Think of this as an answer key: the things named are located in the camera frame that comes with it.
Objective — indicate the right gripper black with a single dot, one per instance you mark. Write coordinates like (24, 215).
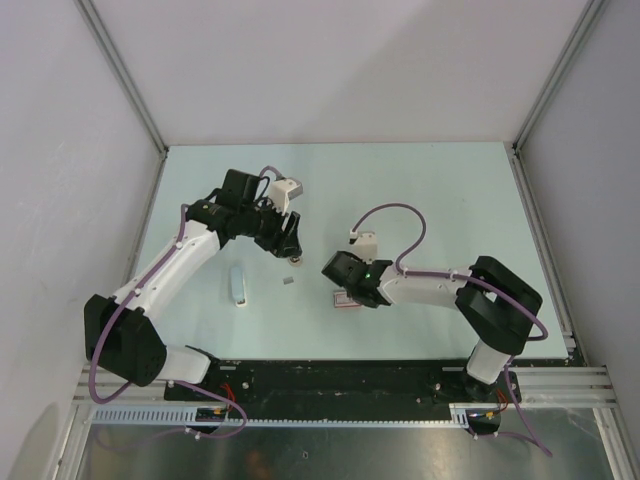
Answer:
(356, 258)

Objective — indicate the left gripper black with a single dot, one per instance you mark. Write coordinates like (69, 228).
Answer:
(282, 243)

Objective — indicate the red staple box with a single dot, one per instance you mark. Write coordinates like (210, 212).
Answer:
(341, 300)

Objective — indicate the beige black stapler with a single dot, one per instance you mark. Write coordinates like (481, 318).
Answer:
(295, 261)

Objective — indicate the light blue stapler cover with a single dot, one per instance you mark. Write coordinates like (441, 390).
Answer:
(237, 286)

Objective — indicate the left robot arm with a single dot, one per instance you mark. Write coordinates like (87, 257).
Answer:
(120, 335)

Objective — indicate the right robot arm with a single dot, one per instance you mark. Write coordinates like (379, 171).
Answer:
(500, 307)

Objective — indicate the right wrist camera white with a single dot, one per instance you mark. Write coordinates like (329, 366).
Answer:
(364, 245)

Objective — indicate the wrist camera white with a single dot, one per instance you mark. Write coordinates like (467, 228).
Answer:
(364, 245)
(282, 192)

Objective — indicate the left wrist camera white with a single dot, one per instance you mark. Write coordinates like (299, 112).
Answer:
(282, 192)

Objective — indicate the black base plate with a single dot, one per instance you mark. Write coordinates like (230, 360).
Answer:
(343, 391)

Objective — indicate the aluminium rail frame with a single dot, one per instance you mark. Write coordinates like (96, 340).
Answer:
(559, 387)

